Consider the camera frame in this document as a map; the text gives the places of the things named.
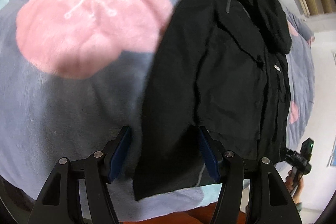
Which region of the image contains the black jacket with grey piping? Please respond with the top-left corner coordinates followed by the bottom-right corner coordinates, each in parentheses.
top-left (133, 0), bottom-right (291, 200)

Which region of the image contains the person's right hand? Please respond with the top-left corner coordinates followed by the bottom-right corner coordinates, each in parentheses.
top-left (284, 170), bottom-right (304, 205)

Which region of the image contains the grey-green right sleeve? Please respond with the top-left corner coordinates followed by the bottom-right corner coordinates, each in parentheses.
top-left (294, 201), bottom-right (302, 213)

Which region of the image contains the orange bed base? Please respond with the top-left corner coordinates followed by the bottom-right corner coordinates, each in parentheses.
top-left (120, 200), bottom-right (249, 224)

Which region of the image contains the grey floral fleece blanket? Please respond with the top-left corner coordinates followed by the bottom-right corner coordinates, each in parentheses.
top-left (0, 0), bottom-right (316, 223)

